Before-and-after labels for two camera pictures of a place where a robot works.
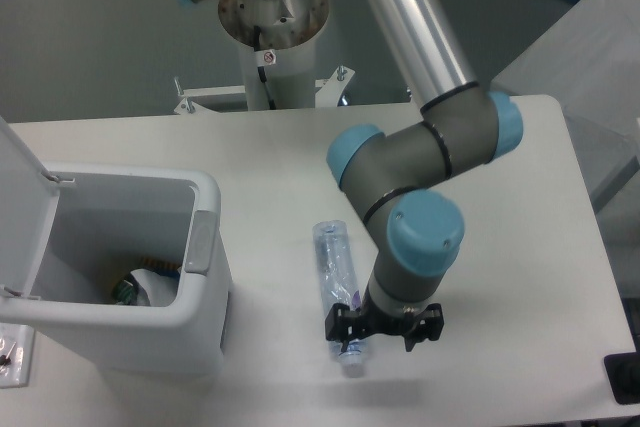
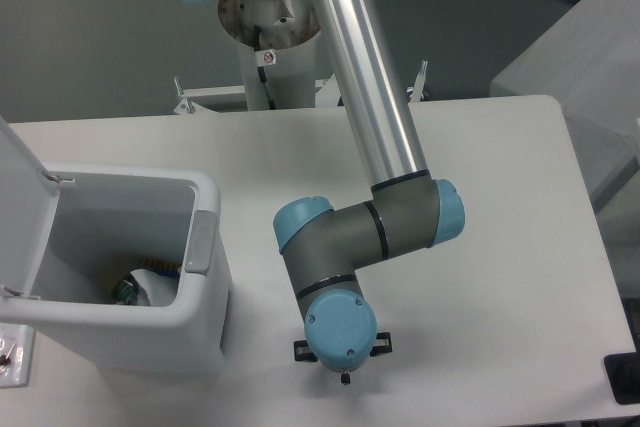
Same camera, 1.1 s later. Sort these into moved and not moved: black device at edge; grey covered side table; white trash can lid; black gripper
Moved: black gripper
Not moved: grey covered side table; white trash can lid; black device at edge
